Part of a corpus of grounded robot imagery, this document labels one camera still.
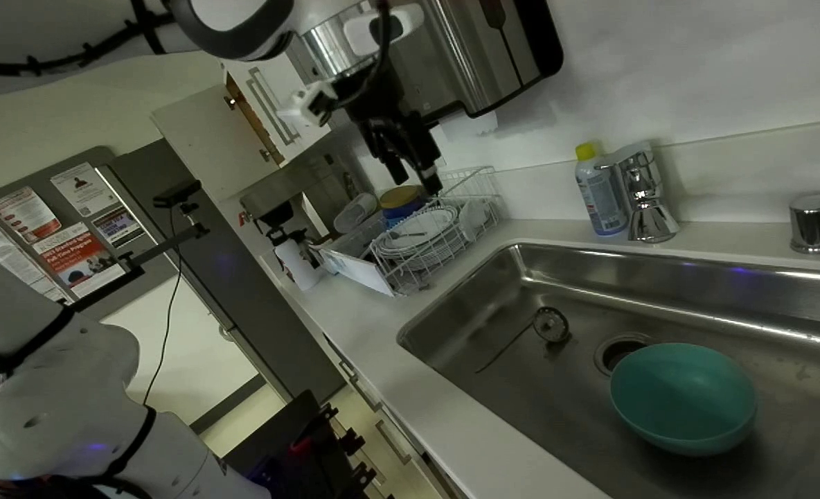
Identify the black coffee machine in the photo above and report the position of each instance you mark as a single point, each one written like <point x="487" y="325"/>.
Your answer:
<point x="285" y="218"/>

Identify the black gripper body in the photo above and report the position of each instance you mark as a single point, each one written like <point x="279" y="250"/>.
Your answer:
<point x="393" y="104"/>

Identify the white paper sheet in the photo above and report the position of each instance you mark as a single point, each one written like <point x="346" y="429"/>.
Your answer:
<point x="357" y="271"/>

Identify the white plate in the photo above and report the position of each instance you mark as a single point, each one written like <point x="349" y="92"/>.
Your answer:
<point x="425" y="236"/>

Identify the round metal sink stopper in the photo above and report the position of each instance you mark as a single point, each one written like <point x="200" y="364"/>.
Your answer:
<point x="552" y="325"/>

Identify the clear bottle yellow cap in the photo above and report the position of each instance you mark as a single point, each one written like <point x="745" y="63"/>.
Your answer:
<point x="599" y="195"/>

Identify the white lower cabinet front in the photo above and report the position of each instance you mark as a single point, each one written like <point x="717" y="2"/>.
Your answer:
<point x="372" y="407"/>

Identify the stainless steel sink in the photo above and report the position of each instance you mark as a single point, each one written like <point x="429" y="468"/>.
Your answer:
<point x="520" y="407"/>

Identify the clear plastic container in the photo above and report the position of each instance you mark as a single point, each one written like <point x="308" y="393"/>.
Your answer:
<point x="354" y="214"/>

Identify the shiny metal cup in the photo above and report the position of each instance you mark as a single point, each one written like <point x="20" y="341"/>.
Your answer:
<point x="649" y="199"/>

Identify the chrome counter knob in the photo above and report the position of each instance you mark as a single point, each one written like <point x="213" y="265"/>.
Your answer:
<point x="815" y="222"/>

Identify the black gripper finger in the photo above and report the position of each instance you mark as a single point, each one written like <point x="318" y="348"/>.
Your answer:
<point x="393" y="160"/>
<point x="425" y="163"/>

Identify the blue bowl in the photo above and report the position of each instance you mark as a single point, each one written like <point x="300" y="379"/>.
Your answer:
<point x="403" y="199"/>

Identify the white text poster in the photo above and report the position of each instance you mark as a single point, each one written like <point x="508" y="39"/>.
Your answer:
<point x="23" y="214"/>

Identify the black equipment case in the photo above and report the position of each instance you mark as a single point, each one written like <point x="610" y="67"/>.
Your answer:
<point x="300" y="454"/>

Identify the red white poster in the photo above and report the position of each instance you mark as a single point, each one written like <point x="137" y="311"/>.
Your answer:
<point x="78" y="260"/>

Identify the teal bowl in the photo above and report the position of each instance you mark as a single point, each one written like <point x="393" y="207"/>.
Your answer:
<point x="681" y="397"/>

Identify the black camera stand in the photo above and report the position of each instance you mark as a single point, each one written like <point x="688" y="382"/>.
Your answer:
<point x="164" y="236"/>

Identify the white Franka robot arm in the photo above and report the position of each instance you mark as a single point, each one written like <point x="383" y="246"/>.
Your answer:
<point x="59" y="416"/>

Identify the silver black kitchen appliance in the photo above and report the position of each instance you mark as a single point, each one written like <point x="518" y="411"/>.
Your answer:
<point x="482" y="52"/>

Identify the grey notice board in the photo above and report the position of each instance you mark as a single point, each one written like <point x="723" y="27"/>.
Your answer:
<point x="23" y="268"/>

